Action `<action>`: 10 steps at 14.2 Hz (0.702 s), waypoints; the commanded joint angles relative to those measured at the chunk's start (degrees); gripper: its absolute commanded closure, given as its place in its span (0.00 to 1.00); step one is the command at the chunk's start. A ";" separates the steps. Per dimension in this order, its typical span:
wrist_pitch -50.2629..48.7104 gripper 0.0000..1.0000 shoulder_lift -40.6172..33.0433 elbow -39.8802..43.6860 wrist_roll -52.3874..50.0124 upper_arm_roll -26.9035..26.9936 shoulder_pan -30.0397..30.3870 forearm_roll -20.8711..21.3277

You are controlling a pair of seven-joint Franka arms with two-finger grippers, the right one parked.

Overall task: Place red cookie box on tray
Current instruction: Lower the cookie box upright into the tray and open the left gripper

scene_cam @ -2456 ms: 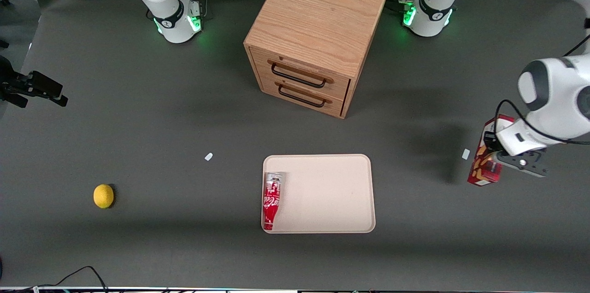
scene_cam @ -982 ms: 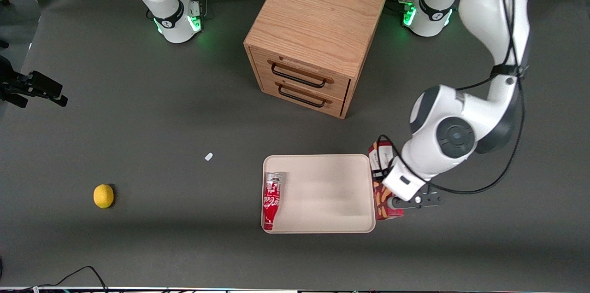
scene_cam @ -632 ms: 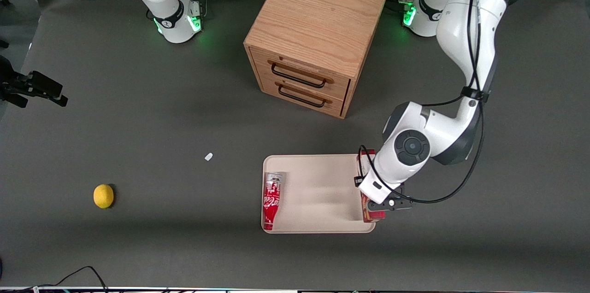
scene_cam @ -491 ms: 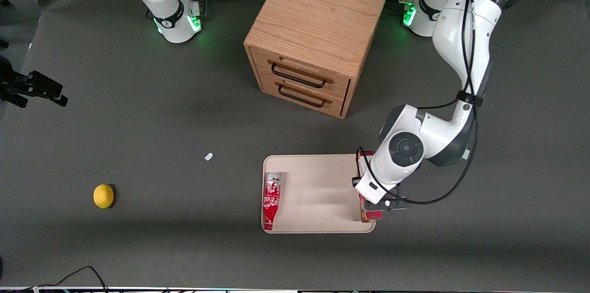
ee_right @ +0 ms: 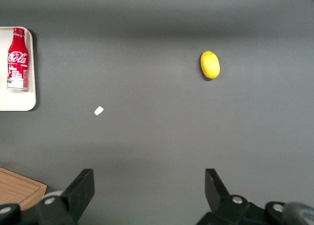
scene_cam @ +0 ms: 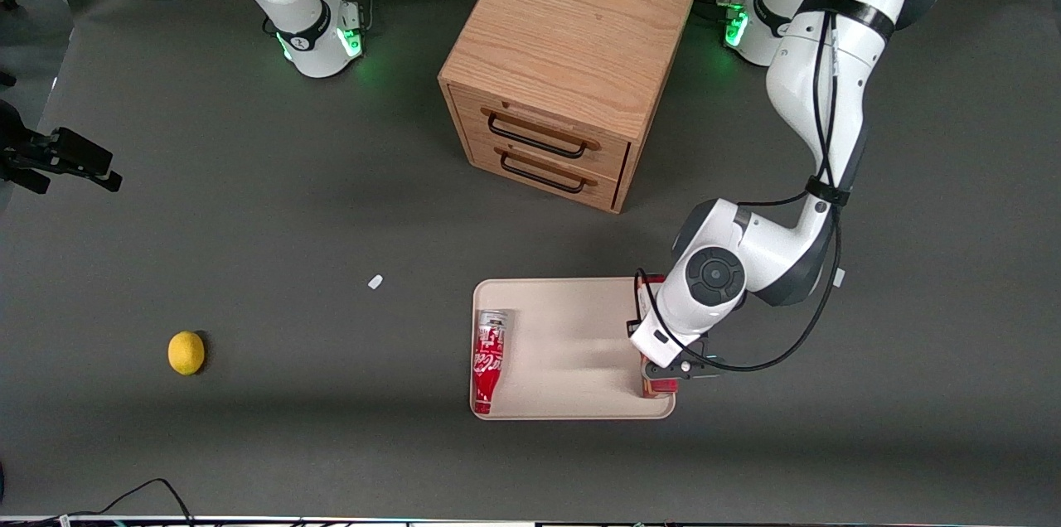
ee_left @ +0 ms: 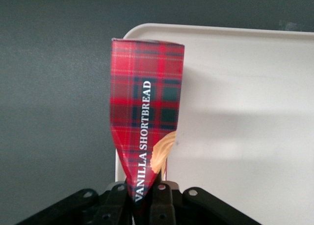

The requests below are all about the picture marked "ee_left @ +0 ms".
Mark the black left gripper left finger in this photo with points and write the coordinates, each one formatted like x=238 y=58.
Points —
x=114 y=205

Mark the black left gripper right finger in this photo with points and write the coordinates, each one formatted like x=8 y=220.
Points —
x=162 y=205

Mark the red tartan cookie box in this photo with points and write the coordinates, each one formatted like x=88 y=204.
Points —
x=147 y=97

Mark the beige plastic tray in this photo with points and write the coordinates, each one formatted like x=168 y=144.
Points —
x=240 y=112

